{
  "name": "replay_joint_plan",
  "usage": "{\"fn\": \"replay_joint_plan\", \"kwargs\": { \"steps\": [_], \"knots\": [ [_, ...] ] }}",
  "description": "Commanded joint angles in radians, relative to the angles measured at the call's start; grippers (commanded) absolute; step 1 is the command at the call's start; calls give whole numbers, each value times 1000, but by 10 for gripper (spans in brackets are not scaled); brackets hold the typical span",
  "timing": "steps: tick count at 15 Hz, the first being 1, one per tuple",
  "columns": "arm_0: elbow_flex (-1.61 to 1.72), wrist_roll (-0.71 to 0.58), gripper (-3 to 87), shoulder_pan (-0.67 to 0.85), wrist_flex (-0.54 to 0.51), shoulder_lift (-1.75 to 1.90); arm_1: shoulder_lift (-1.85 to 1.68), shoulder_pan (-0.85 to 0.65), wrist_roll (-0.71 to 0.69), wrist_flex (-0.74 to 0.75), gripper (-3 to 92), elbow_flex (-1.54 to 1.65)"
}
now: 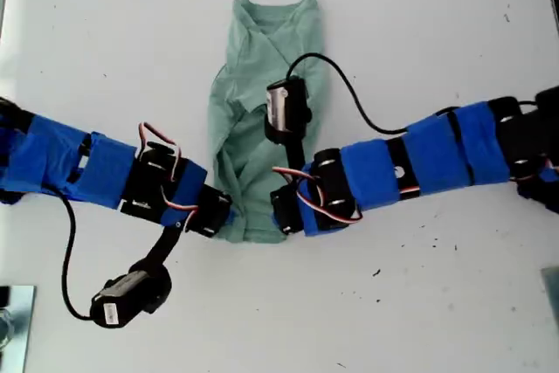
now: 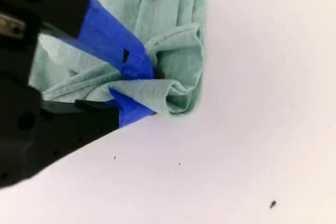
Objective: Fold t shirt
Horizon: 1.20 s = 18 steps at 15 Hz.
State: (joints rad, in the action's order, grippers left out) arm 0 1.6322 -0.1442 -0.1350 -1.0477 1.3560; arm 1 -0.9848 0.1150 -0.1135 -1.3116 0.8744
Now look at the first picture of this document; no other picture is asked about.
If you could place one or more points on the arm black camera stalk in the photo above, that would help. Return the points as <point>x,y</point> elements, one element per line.
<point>163,246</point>
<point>296,154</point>

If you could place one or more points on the green t-shirt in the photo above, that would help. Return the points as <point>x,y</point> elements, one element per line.
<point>262,32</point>

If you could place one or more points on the steel post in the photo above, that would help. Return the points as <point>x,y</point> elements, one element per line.
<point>22,329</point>

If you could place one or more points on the black clamp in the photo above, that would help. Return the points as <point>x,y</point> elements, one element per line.
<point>4,296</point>

